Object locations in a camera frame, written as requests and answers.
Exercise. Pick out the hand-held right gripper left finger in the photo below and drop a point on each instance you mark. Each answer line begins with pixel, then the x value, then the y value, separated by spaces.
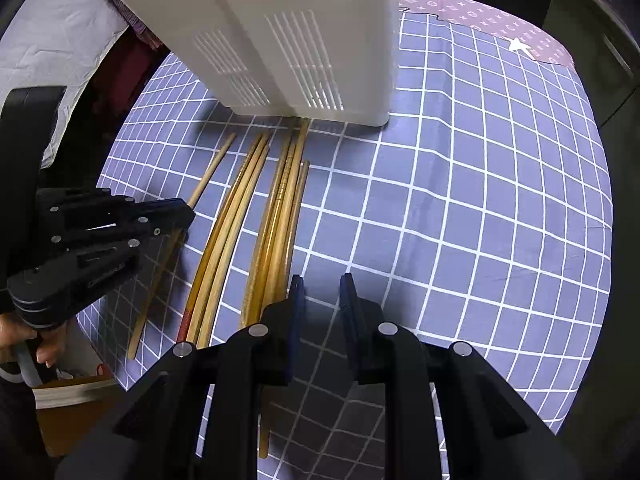
pixel 297 310

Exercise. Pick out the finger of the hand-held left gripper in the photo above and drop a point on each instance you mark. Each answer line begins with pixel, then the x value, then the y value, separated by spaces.
pixel 165 211
pixel 125 240

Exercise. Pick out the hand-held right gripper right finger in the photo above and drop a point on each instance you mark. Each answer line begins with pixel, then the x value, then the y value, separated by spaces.
pixel 348 310

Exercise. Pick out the single bamboo chopstick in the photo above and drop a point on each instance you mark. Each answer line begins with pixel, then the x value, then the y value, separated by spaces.
pixel 216 162

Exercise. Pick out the pile of wooden chopsticks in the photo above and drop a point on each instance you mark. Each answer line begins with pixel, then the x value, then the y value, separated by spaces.
pixel 240 210

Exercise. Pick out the white plastic utensil holder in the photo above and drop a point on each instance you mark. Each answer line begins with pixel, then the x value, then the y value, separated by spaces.
pixel 300 15

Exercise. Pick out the person's left hand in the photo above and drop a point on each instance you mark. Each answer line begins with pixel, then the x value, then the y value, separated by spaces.
pixel 49 349

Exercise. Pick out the dark red cloth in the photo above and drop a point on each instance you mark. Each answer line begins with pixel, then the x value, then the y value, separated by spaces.
pixel 125 72

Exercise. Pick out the white bedding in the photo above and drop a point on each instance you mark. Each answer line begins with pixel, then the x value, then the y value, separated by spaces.
pixel 60 25

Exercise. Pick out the blue-grey checked tablecloth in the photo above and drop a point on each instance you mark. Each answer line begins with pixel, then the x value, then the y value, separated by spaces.
pixel 450 210

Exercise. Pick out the stack of white papers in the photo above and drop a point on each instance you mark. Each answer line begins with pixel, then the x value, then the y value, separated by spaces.
pixel 70 394

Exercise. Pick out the cardboard box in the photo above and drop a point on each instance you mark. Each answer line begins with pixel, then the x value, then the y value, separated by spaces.
pixel 65 427

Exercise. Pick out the dark green cabinet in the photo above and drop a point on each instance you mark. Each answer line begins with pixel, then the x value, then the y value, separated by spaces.
pixel 575 85

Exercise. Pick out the pink patterned cloth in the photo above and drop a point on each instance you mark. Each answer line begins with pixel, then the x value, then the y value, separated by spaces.
pixel 475 12

